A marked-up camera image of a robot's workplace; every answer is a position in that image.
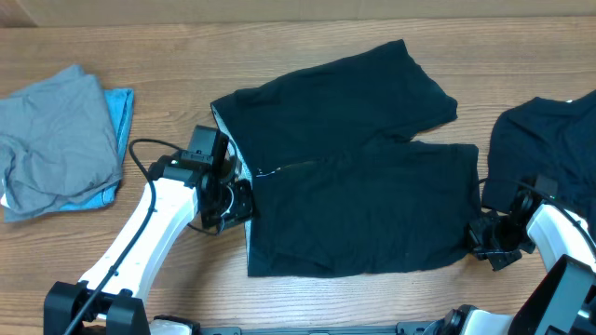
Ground black shorts with patterned waistband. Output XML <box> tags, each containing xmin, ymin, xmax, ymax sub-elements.
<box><xmin>211</xmin><ymin>40</ymin><xmax>480</xmax><ymax>277</ymax></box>

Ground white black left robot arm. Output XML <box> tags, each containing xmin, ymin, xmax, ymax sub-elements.
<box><xmin>43</xmin><ymin>126</ymin><xmax>253</xmax><ymax>335</ymax></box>

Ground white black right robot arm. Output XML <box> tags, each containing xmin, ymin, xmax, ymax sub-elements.
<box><xmin>423</xmin><ymin>176</ymin><xmax>595</xmax><ymax>335</ymax></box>

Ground dark navy t-shirt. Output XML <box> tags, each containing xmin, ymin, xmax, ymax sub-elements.
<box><xmin>481</xmin><ymin>92</ymin><xmax>595</xmax><ymax>235</ymax></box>

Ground blue folded garment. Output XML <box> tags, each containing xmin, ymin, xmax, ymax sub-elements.
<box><xmin>60</xmin><ymin>88</ymin><xmax>134</xmax><ymax>211</ymax></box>

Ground grey folded garment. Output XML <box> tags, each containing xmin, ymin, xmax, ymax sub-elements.
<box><xmin>1</xmin><ymin>65</ymin><xmax>122</xmax><ymax>222</ymax></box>

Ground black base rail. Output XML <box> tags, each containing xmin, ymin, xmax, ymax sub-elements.
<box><xmin>198</xmin><ymin>320</ymin><xmax>443</xmax><ymax>335</ymax></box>

